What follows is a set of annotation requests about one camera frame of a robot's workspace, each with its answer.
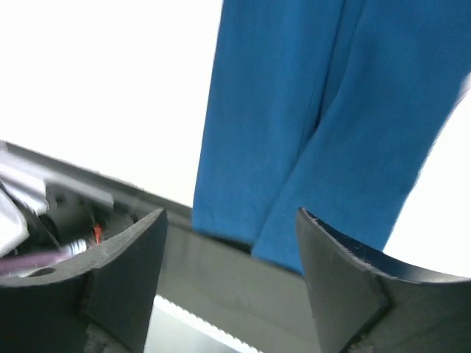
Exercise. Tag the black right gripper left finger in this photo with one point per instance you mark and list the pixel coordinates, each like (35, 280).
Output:
(98, 301)

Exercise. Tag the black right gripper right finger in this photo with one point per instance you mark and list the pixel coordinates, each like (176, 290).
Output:
(363, 300)

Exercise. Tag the navy blue printed t shirt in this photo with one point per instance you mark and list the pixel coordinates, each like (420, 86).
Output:
(331, 106)

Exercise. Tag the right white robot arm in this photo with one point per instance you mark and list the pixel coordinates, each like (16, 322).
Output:
(42, 229)

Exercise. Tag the white slotted cable duct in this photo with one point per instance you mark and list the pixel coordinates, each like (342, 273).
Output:
(173, 329)

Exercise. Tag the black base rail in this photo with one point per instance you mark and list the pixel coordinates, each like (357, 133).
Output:
(257, 303)

